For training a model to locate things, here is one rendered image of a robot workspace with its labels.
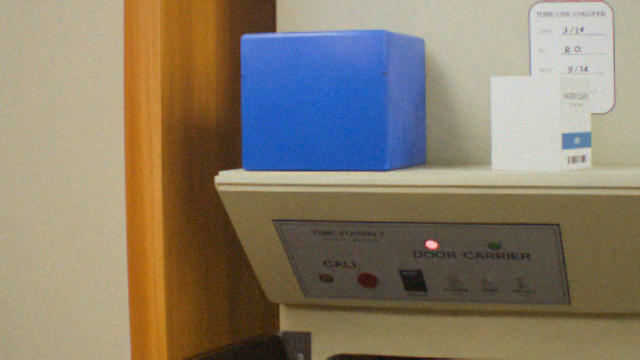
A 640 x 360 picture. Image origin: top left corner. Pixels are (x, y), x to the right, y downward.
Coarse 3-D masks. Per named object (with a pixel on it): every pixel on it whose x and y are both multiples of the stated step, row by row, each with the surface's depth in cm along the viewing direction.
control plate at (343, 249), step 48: (288, 240) 84; (336, 240) 83; (384, 240) 82; (480, 240) 80; (528, 240) 78; (336, 288) 87; (384, 288) 86; (432, 288) 85; (480, 288) 83; (528, 288) 82
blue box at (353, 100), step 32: (288, 32) 81; (320, 32) 80; (352, 32) 79; (384, 32) 78; (256, 64) 81; (288, 64) 80; (320, 64) 80; (352, 64) 79; (384, 64) 78; (416, 64) 85; (256, 96) 81; (288, 96) 81; (320, 96) 80; (352, 96) 79; (384, 96) 79; (416, 96) 85; (256, 128) 81; (288, 128) 81; (320, 128) 80; (352, 128) 79; (384, 128) 79; (416, 128) 85; (256, 160) 82; (288, 160) 81; (320, 160) 80; (352, 160) 79; (384, 160) 79; (416, 160) 85
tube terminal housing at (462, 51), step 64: (320, 0) 91; (384, 0) 89; (448, 0) 88; (512, 0) 86; (448, 64) 88; (512, 64) 86; (448, 128) 88; (320, 320) 92; (384, 320) 91; (448, 320) 89; (512, 320) 87; (576, 320) 86
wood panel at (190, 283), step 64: (128, 0) 86; (192, 0) 90; (256, 0) 102; (128, 64) 86; (192, 64) 90; (128, 128) 87; (192, 128) 91; (128, 192) 87; (192, 192) 91; (128, 256) 87; (192, 256) 91; (192, 320) 91; (256, 320) 102
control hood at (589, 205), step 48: (240, 192) 82; (288, 192) 80; (336, 192) 79; (384, 192) 78; (432, 192) 77; (480, 192) 76; (528, 192) 75; (576, 192) 74; (624, 192) 73; (240, 240) 86; (576, 240) 78; (624, 240) 76; (288, 288) 89; (576, 288) 81; (624, 288) 80
